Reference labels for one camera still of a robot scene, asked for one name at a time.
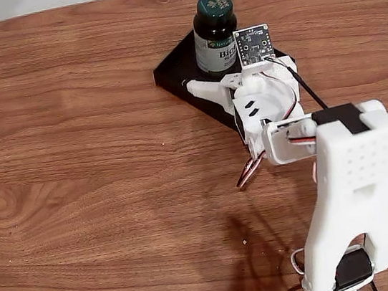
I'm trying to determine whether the red white black servo wire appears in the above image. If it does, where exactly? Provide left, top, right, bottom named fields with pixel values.
left=274, top=247, right=311, bottom=291
left=232, top=150, right=272, bottom=191

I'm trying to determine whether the shallow black box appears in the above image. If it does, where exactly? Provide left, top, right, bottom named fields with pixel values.
left=147, top=15, right=306, bottom=146

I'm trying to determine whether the green-capped pill bottle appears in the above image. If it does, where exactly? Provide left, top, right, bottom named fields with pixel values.
left=188, top=0, right=245, bottom=77

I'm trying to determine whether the camera board on white bracket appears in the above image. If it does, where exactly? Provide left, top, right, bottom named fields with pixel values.
left=233, top=20, right=296, bottom=82

